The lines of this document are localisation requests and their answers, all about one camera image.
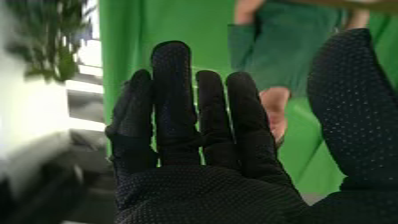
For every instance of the person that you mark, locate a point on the person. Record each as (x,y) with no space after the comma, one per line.
(277,43)

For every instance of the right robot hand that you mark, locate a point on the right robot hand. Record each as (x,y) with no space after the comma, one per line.
(201,193)

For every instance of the green plant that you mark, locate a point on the green plant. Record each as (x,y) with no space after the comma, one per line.
(53,40)

